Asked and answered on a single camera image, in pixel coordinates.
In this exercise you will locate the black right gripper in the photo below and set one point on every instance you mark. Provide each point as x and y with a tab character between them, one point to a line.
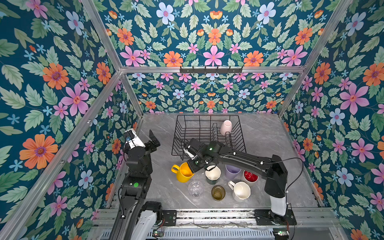
194	169

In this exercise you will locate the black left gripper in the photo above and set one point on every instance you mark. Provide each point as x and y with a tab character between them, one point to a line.
150	146

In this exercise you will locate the dark green mug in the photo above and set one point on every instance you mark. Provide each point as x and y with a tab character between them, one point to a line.
212	173

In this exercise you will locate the yellow mug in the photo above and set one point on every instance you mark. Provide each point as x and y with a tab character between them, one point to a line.
183	172

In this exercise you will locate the pale pink mug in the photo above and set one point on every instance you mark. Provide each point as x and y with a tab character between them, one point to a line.
226	127

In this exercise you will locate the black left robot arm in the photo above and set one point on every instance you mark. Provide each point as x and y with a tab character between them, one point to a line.
136	216

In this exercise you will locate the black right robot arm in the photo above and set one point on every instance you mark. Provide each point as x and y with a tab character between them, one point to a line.
273	170

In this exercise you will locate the lilac cup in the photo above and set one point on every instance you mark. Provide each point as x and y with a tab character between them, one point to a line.
232	172

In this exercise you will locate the clear glass cup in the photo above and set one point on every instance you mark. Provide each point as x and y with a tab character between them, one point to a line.
195	188

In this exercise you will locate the olive glass cup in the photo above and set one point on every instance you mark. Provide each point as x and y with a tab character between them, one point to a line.
218	193

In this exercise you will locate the red inside white mug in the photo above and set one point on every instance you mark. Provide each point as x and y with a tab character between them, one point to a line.
249	178

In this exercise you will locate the cream white mug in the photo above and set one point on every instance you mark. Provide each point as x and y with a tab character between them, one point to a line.
241	191

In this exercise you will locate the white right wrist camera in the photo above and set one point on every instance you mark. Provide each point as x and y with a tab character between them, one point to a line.
189	153

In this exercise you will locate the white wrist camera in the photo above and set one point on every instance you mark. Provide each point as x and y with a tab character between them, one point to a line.
131	140
189	153

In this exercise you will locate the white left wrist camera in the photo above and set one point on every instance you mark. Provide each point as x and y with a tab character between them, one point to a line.
131	140

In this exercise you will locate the black wire dish rack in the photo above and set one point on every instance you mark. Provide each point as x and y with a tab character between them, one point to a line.
206	128

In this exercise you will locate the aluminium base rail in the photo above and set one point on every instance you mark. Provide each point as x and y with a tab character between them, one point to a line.
243	224

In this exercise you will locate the black hook rail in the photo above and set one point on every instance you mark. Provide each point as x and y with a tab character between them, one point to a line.
210	70

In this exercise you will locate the aluminium frame post back left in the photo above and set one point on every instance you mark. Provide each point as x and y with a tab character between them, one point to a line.
97	22

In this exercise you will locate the aluminium frame post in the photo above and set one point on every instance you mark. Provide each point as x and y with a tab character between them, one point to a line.
97	22
336	17

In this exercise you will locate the aluminium frame post back right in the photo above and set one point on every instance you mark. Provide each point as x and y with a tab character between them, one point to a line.
336	17

